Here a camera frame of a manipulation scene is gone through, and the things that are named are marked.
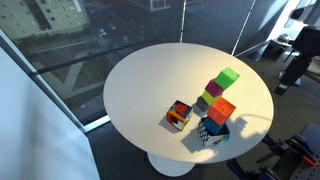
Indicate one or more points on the orange toy block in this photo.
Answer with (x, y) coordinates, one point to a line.
(220, 110)

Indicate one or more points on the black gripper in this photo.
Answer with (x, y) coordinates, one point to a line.
(296, 70)

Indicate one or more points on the magenta toy block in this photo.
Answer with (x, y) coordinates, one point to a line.
(212, 88)

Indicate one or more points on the blue toy block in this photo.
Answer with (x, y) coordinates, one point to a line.
(212, 126)

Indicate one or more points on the blue black stand foot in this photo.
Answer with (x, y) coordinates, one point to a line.
(236, 166)

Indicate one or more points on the green toy block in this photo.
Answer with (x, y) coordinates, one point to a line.
(226, 78)

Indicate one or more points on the orange clamp piece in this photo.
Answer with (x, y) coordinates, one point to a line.
(310, 161)

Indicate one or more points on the white table pedestal base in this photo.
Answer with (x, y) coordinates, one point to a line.
(170, 166)

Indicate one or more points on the colourful picture cube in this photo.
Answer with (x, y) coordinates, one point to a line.
(179, 115)

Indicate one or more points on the lime toy block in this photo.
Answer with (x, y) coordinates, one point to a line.
(210, 98)

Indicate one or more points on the window sill frame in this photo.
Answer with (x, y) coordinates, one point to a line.
(66, 108)

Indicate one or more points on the white slanted window mullion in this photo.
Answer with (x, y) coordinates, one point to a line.
(243, 28)

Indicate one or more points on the white vertical window mullion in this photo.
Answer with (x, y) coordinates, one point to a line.
(183, 20)

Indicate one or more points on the dark background chair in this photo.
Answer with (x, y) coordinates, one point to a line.
(274, 50)

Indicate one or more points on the white board panel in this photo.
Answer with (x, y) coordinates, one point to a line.
(33, 133)

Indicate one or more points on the beige building outside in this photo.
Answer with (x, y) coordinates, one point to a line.
(33, 15)

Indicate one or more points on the black blue camera stand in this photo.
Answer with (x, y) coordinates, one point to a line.
(293, 156)

